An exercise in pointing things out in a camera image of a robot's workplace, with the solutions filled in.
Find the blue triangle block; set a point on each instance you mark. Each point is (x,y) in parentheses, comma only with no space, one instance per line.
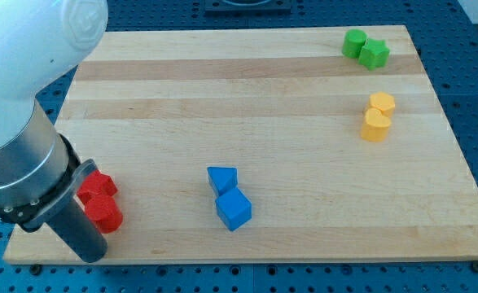
(222,179)

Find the dark mount plate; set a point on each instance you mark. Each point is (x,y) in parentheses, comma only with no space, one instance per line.
(212,7)

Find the yellow hexagon block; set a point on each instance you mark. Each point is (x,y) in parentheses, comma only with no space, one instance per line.
(382,101)

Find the red cylinder block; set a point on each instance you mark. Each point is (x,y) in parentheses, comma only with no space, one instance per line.
(103,211)

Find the yellow heart block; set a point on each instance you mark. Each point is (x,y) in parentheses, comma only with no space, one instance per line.
(375,125)

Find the wooden board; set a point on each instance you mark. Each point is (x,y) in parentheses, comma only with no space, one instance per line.
(285,108)

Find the green star block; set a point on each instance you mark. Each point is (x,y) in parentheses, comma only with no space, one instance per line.
(374,54)

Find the red hexagon block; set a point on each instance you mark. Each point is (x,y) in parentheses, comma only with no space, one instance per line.
(96,184)

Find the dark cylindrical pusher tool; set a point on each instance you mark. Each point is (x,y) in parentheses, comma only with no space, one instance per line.
(68,220)

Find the blue cube block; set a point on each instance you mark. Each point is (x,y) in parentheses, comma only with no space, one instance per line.
(234,209)

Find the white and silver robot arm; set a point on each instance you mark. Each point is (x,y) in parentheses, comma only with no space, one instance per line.
(39,42)

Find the green cylinder block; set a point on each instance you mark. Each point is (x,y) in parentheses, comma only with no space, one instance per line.
(354,40)

